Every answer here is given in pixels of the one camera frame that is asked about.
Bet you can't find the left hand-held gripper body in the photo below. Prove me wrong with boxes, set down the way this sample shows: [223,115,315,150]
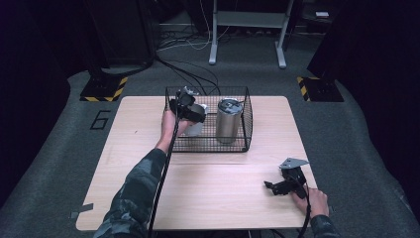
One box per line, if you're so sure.
[168,85,200,117]

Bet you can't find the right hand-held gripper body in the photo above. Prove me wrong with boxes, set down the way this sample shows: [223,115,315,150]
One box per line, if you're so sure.
[277,157,310,200]

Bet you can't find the silver metal mug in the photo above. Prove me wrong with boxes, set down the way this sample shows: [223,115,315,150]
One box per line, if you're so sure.
[182,102,210,138]

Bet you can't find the black wire basket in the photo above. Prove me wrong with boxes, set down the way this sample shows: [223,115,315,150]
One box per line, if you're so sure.
[163,85,255,154]

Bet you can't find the stainless steel tumbler with lid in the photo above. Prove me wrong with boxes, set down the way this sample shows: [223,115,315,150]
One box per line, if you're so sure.
[215,97,246,145]

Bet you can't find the person's left hand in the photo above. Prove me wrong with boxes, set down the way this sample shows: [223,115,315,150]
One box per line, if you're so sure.
[159,108,194,147]

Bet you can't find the person's right hand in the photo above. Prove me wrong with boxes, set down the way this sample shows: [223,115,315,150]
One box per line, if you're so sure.
[290,185,331,220]

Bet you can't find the black cabinet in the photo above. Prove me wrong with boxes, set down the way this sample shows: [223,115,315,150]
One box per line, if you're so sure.
[83,0,157,68]

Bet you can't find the grey tape strip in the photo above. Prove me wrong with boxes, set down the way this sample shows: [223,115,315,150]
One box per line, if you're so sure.
[68,202,95,220]

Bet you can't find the black floor cables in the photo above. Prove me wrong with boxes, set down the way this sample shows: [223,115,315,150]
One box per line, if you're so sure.
[154,54,223,97]

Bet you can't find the right hand-held gripper cable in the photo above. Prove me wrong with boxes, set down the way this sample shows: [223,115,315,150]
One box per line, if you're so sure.
[291,177,313,238]

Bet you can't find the hand-held gripper cable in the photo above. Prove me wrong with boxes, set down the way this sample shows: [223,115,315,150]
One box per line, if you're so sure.
[291,177,313,238]
[147,93,182,238]

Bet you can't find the white metal stand frame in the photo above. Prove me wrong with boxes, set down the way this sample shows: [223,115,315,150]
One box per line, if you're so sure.
[208,0,295,70]

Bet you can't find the white floor cables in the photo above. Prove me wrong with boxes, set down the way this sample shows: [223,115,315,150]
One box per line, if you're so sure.
[157,0,233,53]

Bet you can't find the left hand-held gripper cable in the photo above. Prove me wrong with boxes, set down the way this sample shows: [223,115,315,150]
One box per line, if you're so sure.
[147,93,182,238]

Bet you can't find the black base plate yellow stripes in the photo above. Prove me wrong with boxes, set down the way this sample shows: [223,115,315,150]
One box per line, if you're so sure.
[79,67,129,103]
[295,75,345,103]

